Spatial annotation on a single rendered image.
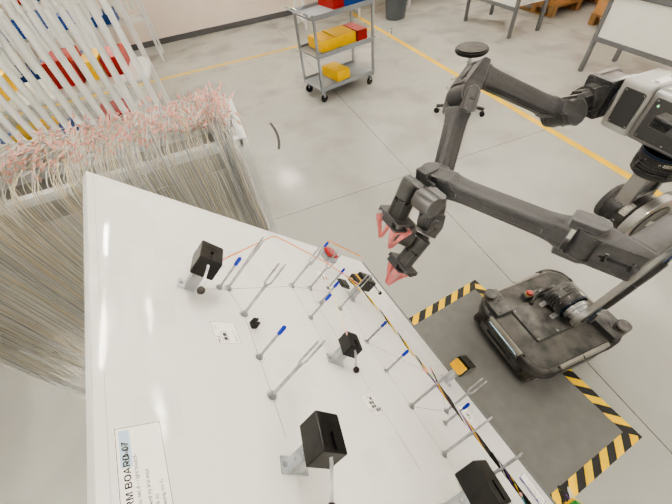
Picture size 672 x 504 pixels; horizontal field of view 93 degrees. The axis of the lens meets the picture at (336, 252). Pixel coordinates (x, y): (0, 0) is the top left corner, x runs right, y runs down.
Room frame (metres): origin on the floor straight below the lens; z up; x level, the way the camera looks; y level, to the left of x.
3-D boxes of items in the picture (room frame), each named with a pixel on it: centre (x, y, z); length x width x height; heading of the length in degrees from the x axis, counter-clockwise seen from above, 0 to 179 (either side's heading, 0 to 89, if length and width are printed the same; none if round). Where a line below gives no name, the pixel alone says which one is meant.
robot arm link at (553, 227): (0.54, -0.41, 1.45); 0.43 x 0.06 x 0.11; 41
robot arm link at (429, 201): (0.63, -0.26, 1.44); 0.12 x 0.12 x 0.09; 25
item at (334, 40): (4.67, -0.34, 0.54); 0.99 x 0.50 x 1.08; 116
